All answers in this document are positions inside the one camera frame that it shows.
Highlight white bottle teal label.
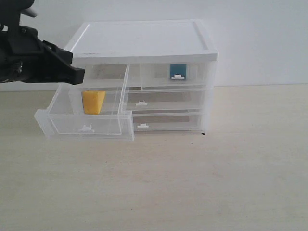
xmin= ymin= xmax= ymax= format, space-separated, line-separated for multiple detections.
xmin=169 ymin=64 xmax=197 ymax=81

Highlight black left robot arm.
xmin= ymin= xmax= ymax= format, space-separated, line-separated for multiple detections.
xmin=0 ymin=0 xmax=85 ymax=85

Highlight white plastic drawer cabinet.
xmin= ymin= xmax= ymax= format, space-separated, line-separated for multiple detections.
xmin=65 ymin=19 xmax=218 ymax=134

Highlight bottom wide clear drawer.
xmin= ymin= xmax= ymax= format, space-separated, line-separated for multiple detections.
xmin=133 ymin=112 xmax=207 ymax=132

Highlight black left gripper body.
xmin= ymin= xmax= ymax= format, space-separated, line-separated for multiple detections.
xmin=0 ymin=25 xmax=46 ymax=84

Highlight yellow sponge wedge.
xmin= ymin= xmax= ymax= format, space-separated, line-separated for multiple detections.
xmin=81 ymin=90 xmax=106 ymax=115

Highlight wide clear drawer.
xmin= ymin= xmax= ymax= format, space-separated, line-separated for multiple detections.
xmin=133 ymin=112 xmax=207 ymax=132
xmin=126 ymin=90 xmax=205 ymax=111

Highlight middle wide clear drawer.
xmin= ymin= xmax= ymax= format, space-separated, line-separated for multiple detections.
xmin=126 ymin=90 xmax=205 ymax=111

